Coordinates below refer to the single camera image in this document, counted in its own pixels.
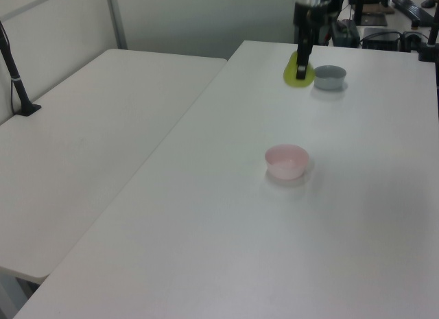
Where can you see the grey partition frame post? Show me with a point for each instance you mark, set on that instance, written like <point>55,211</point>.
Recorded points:
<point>116,19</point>

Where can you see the black camera pole with base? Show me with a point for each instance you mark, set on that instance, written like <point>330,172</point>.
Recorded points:
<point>15,80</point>

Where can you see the dark tool case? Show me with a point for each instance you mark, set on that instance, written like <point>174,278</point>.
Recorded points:
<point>346,33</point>

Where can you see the black electronics box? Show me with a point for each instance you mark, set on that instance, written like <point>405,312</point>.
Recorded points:
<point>380,37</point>

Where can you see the black clamped camera pole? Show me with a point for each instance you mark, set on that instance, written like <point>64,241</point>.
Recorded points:
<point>431,37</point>

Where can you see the white side table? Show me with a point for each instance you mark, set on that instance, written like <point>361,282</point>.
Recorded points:
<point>92,151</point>

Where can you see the grey bowl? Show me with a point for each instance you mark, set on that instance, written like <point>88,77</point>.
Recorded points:
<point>330,78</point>

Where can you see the black keyboard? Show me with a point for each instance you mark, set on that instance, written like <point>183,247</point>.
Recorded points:
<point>413,11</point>

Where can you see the pink bowl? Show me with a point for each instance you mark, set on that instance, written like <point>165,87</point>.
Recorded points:
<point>286,165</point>

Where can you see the black monitor stand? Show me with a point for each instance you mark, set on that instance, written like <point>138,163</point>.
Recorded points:
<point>368,13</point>

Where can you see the black computer mouse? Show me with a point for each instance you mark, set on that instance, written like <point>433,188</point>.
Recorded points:
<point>428,3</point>

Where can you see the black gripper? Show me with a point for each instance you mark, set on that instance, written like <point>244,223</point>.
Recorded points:
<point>310,15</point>

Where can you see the yellow-green pear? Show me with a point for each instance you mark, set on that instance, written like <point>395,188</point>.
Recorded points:
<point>291,73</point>

